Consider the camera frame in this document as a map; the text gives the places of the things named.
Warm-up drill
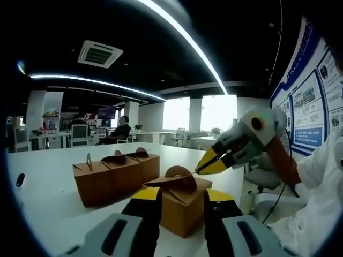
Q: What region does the thin black cable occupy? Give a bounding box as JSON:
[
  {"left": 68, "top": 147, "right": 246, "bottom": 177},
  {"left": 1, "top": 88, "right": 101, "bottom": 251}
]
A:
[{"left": 261, "top": 127, "right": 294, "bottom": 225}]

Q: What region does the long curved ceiling light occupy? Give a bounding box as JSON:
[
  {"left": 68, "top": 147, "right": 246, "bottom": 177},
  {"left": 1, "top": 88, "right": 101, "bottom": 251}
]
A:
[{"left": 139, "top": 0, "right": 229, "bottom": 96}]

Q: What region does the grey office chair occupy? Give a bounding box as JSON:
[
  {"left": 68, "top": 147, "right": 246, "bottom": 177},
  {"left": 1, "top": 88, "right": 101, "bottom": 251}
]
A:
[{"left": 245, "top": 152, "right": 282, "bottom": 193}]

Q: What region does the distant office chair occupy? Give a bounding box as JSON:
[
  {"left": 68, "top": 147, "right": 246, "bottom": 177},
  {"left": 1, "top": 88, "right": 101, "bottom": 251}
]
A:
[{"left": 171, "top": 127, "right": 186, "bottom": 147}]

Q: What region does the white mesh office chair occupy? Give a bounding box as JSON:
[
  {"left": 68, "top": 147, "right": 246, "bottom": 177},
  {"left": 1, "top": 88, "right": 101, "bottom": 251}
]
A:
[
  {"left": 14, "top": 126, "right": 32, "bottom": 152},
  {"left": 70, "top": 124, "right": 89, "bottom": 147}
]

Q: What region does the purple display screen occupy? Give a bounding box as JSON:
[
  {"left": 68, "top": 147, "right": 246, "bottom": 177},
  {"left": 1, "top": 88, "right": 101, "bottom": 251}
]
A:
[{"left": 98, "top": 107, "right": 116, "bottom": 120}]

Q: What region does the shelf with colorful items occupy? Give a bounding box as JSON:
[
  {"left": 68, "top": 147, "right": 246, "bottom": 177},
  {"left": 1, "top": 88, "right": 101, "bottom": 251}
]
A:
[{"left": 41, "top": 109, "right": 61, "bottom": 134}]

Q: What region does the person's white shirt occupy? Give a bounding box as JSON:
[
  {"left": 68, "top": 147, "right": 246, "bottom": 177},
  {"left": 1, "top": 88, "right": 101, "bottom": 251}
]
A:
[{"left": 267, "top": 125, "right": 343, "bottom": 257}]

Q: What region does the brown paper box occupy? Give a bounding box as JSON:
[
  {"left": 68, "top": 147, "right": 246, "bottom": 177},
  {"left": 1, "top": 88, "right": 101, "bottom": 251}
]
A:
[
  {"left": 125, "top": 147, "right": 161, "bottom": 184},
  {"left": 72, "top": 153, "right": 113, "bottom": 208},
  {"left": 101, "top": 149, "right": 143, "bottom": 199},
  {"left": 143, "top": 165, "right": 213, "bottom": 239}
]

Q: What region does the blue white wall poster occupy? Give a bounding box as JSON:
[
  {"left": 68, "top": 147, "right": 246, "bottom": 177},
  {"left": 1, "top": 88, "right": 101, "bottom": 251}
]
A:
[{"left": 269, "top": 16, "right": 343, "bottom": 157}]

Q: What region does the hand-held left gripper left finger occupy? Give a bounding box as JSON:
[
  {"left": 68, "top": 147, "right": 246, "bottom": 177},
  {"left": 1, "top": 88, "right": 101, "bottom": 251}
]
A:
[{"left": 57, "top": 186, "right": 163, "bottom": 257}]

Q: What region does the curved ceiling light strip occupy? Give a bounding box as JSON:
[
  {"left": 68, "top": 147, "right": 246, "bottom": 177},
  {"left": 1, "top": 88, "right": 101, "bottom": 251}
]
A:
[{"left": 29, "top": 74, "right": 167, "bottom": 102}]

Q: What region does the ceiling air conditioner vent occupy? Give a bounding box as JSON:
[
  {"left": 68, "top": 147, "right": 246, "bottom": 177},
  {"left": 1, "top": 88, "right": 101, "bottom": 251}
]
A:
[{"left": 77, "top": 40, "right": 124, "bottom": 69}]

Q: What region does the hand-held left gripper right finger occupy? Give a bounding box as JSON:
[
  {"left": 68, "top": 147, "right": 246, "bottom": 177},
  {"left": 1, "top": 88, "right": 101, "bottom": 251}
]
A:
[{"left": 203, "top": 188, "right": 298, "bottom": 257}]

